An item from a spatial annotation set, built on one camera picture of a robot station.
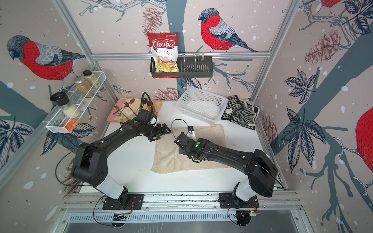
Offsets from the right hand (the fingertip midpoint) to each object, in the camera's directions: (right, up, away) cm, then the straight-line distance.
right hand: (189, 145), depth 83 cm
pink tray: (-61, +29, +39) cm, 78 cm away
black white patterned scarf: (+37, +19, +20) cm, 47 cm away
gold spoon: (-60, +23, +32) cm, 72 cm away
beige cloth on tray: (-47, +27, +37) cm, 65 cm away
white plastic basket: (+15, +23, +34) cm, 44 cm away
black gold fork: (-51, +25, +35) cm, 67 cm away
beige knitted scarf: (-13, -9, +4) cm, 16 cm away
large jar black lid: (-57, +21, -15) cm, 62 cm away
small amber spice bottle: (-32, +25, +29) cm, 50 cm away
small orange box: (-55, +14, -17) cm, 59 cm away
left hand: (-12, +8, +4) cm, 15 cm away
